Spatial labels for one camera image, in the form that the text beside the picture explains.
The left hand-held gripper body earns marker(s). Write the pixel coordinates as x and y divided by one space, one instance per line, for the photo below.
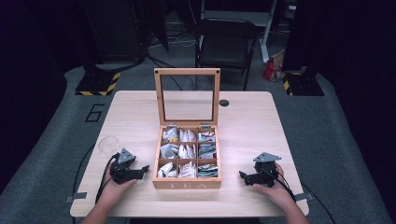
122 169

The clear glass cup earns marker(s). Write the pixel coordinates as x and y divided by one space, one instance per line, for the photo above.
108 145

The grey tape strip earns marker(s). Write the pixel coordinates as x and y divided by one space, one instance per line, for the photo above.
76 197
303 196

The black folding chair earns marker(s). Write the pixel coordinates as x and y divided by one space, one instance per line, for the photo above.
225 46

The black yellow striped stand base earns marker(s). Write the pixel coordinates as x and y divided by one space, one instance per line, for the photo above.
300 84
98 84

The person's right hand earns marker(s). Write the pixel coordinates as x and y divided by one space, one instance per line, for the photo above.
280 194

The black round table grommet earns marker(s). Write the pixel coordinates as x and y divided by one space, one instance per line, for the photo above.
223 103

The group of teal striped tea bags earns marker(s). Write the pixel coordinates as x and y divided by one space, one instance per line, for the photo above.
207 151

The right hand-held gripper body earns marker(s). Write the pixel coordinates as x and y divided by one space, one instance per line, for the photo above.
265 172

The red snack bag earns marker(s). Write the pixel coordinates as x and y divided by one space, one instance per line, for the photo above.
271 70

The group of grey white tea bags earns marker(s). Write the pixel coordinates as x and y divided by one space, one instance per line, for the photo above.
168 151

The group of white red tea bags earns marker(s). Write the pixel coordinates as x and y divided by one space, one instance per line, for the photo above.
187 151

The wooden tea box with lid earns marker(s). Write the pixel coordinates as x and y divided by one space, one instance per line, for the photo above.
186 184

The person's left hand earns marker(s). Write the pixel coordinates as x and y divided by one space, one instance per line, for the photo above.
113 191

